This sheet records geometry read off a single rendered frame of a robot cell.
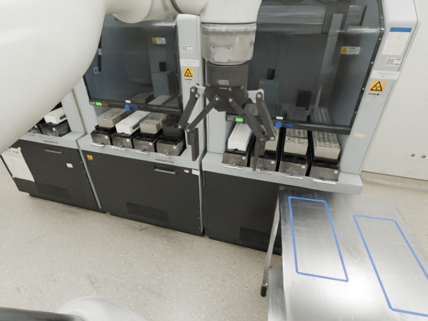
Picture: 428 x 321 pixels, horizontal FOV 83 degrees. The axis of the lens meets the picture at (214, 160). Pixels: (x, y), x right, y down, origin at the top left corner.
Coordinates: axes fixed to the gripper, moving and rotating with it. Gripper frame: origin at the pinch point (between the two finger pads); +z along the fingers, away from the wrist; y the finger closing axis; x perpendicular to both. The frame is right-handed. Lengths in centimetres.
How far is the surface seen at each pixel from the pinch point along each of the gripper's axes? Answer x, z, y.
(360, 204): 40, 38, 46
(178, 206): 66, 87, -47
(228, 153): 66, 40, -13
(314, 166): 66, 40, 30
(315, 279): 2.6, 38.0, 27.1
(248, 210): 66, 78, 0
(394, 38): 75, -17, 48
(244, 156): 66, 40, -5
